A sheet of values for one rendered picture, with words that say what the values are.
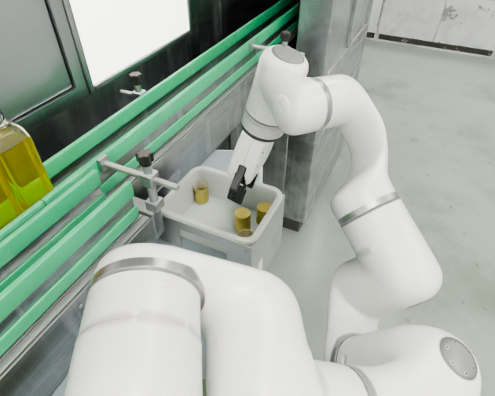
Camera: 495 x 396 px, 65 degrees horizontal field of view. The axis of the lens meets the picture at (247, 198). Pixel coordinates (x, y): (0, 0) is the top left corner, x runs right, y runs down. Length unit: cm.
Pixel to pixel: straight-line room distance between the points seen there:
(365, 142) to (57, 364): 57
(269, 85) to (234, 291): 32
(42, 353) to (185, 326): 39
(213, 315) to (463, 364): 25
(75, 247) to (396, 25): 384
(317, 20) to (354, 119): 78
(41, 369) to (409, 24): 395
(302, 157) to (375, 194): 110
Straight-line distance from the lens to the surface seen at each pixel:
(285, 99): 53
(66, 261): 64
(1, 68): 82
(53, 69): 89
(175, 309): 31
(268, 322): 35
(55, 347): 68
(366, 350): 48
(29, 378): 67
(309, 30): 137
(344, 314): 55
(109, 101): 106
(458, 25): 415
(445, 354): 45
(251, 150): 65
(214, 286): 35
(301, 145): 156
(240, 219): 81
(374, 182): 50
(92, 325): 31
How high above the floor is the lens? 138
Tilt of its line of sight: 42 degrees down
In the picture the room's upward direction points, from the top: straight up
